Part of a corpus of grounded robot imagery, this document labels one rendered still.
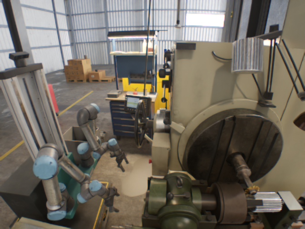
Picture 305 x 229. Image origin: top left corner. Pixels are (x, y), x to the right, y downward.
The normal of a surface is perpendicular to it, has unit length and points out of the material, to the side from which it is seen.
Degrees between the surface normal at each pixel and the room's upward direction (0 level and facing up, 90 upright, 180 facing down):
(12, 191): 0
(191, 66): 90
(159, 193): 17
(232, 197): 24
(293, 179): 90
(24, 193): 0
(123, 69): 90
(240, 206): 47
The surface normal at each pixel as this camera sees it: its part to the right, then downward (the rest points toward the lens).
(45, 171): 0.41, 0.29
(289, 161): -0.10, 0.44
